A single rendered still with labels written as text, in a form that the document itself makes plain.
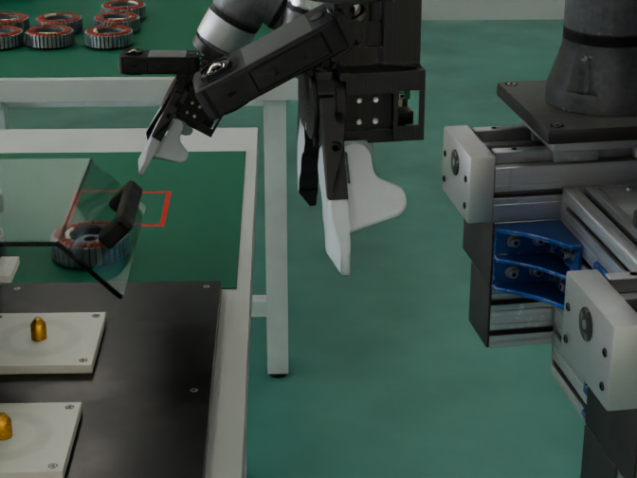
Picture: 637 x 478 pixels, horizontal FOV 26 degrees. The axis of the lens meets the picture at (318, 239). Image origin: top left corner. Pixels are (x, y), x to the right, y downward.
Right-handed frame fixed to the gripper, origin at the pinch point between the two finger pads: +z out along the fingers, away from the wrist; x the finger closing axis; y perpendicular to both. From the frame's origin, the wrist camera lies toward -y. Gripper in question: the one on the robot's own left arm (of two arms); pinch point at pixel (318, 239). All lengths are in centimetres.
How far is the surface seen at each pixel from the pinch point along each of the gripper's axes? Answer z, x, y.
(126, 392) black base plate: 38, 50, -14
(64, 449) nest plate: 37, 36, -21
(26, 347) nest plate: 37, 61, -26
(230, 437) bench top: 40, 41, -3
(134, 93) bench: 44, 195, -7
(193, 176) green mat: 40, 130, 0
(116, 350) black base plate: 38, 61, -15
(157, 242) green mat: 40, 101, -8
